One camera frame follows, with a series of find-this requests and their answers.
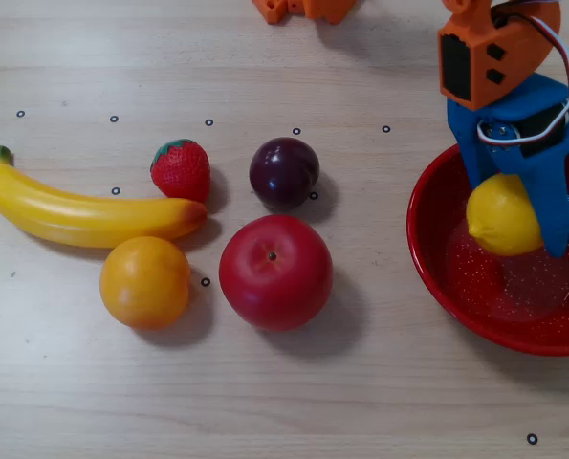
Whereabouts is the red toy apple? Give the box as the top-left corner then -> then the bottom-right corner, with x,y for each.
218,214 -> 335,333

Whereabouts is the dark purple toy plum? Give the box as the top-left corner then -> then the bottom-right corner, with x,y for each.
249,137 -> 321,211

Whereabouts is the red speckled bowl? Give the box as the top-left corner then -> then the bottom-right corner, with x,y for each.
405,142 -> 569,358

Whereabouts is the red toy strawberry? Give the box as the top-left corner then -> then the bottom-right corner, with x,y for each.
150,138 -> 212,204

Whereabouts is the toy orange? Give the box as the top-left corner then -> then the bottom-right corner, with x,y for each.
98,235 -> 191,331

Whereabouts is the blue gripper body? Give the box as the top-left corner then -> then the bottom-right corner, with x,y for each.
446,74 -> 569,157

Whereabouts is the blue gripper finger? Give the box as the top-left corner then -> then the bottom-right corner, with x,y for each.
489,141 -> 569,259
449,126 -> 498,190

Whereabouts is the yellow toy lemon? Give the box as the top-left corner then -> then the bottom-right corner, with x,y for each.
465,172 -> 546,257

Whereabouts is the yellow toy banana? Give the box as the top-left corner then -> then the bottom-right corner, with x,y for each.
0,145 -> 208,250

